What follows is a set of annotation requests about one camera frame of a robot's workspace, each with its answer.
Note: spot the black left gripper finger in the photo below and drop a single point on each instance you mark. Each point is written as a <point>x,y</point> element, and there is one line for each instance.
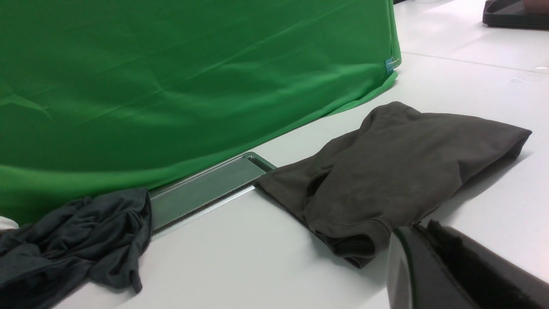
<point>438,267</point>

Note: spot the gray long sleeve shirt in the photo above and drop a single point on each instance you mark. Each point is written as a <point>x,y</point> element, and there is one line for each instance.
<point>397,168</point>

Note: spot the dark teal crumpled shirt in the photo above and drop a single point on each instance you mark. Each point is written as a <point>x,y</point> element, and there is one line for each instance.
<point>99,239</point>

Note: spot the white crumpled shirt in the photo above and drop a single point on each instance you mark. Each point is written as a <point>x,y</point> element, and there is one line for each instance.
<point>7,224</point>

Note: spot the blue binder clip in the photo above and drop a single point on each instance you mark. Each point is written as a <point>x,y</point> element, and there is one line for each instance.
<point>391,64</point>

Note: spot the black tray stack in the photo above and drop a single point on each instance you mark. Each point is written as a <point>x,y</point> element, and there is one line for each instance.
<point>517,14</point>

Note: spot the green backdrop cloth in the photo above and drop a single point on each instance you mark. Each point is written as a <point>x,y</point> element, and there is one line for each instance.
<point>102,95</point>

